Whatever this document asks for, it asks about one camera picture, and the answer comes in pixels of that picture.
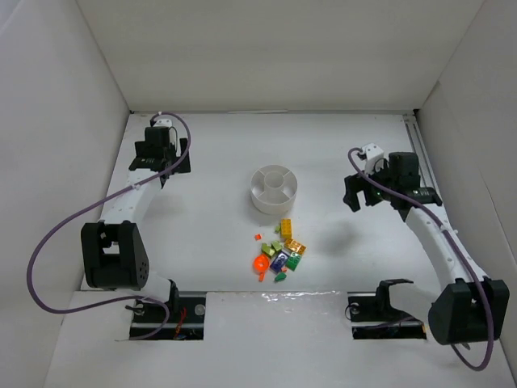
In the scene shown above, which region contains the yellow-orange lego brick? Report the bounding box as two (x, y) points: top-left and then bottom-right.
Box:
(284, 238), (306, 255)

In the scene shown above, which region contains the green lego brick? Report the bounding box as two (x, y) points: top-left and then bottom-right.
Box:
(285, 252), (301, 271)

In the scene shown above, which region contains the blue lego plate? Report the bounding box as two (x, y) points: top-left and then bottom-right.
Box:
(270, 251), (289, 273)

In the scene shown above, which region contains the yellow tall lego brick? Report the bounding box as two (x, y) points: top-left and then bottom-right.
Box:
(280, 218), (292, 239)

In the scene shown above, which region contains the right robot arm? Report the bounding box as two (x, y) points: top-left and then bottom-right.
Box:
(343, 143), (510, 345)

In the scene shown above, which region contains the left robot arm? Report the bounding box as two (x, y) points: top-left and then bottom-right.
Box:
(81, 119), (191, 314)

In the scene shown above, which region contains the white divided round container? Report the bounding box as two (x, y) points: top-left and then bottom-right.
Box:
(250, 165), (298, 215)

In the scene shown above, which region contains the lime lego slope brick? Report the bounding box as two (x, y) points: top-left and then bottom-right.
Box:
(271, 241), (283, 251)

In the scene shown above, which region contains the lime lego brick left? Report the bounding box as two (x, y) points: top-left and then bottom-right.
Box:
(261, 243), (276, 258)

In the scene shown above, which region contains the dark green lego slope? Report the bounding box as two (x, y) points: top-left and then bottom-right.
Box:
(275, 272), (287, 282)

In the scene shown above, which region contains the aluminium rail right side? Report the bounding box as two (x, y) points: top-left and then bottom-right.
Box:
(402, 112), (439, 193)

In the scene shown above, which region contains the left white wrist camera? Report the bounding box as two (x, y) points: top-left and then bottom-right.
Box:
(154, 118), (178, 139)

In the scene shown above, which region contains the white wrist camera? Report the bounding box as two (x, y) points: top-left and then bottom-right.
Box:
(359, 143), (385, 175)
(154, 118), (178, 139)

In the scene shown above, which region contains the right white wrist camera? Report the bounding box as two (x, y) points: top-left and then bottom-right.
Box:
(359, 143), (385, 175)

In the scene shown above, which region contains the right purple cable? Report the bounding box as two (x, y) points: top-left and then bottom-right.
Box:
(347, 147), (495, 372)

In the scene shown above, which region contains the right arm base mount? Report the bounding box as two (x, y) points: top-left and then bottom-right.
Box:
(345, 293), (427, 340)

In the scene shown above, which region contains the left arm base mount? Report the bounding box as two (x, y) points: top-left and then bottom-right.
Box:
(128, 293), (207, 341)

